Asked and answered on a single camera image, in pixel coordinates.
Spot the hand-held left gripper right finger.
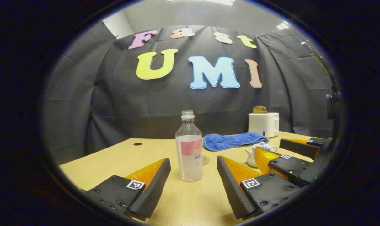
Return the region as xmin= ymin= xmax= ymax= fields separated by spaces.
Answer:
xmin=217 ymin=155 xmax=301 ymax=220

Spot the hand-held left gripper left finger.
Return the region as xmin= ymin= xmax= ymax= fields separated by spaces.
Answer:
xmin=80 ymin=158 xmax=171 ymax=222

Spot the white teacup blue print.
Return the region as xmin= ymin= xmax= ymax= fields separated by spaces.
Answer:
xmin=245 ymin=145 xmax=278 ymax=168

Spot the clear water bottle pink label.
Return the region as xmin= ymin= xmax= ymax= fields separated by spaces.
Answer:
xmin=175 ymin=110 xmax=203 ymax=183

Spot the white toaster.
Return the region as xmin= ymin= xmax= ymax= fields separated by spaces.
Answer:
xmin=248 ymin=112 xmax=280 ymax=138

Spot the blue towel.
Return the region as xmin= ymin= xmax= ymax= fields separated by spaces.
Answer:
xmin=203 ymin=132 xmax=269 ymax=152

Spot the black backdrop cloth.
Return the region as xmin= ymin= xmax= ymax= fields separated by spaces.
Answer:
xmin=42 ymin=22 xmax=338 ymax=164

